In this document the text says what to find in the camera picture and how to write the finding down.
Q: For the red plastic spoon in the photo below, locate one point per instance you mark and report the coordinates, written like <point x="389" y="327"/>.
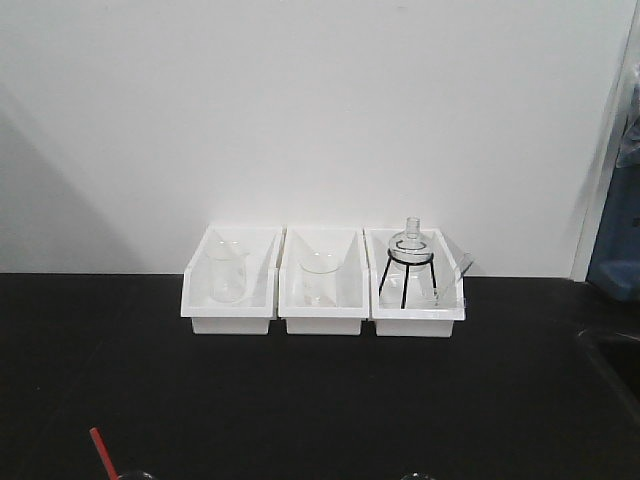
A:
<point x="103" y="453"/>

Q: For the glass beaker in middle bin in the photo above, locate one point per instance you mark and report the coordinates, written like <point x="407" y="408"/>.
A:
<point x="319" y="279"/>

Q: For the glass beaker in bin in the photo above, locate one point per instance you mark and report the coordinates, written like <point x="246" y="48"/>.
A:
<point x="227" y="270"/>
<point x="319" y="279"/>

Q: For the middle white storage bin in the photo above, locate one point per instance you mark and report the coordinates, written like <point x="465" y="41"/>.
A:
<point x="353" y="308"/>

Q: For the white storage bin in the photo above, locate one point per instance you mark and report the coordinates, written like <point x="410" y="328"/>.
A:
<point x="353" y="308"/>
<point x="252" y="314"/>
<point x="416" y="320"/>

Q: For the round glass flask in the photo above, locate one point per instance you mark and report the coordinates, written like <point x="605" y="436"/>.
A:
<point x="410" y="245"/>

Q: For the glass beaker in left bin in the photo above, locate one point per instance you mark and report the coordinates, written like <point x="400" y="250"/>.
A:
<point x="227" y="270"/>

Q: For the left white storage bin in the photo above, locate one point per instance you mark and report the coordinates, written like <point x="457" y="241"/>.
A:
<point x="252" y="314"/>

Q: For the right white storage bin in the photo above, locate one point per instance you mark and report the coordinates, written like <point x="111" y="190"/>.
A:
<point x="416" y="320"/>

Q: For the clear glass funnel tube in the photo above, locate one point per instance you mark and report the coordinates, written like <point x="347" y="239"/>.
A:
<point x="445" y="296"/>

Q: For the right foreground glass beaker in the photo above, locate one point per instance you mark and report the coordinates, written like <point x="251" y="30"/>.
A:
<point x="417" y="476"/>

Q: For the foreground glass beaker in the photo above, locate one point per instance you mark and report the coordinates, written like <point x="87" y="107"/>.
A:
<point x="136" y="475"/>
<point x="417" y="476"/>

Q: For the blue object at right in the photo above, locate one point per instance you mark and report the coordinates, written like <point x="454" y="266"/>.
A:
<point x="614" y="266"/>

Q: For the left foreground glass beaker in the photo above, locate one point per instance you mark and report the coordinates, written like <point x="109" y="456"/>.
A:
<point x="136" y="475"/>

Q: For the black wire tripod stand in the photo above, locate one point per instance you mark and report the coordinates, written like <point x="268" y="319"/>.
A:
<point x="406" y="269"/>

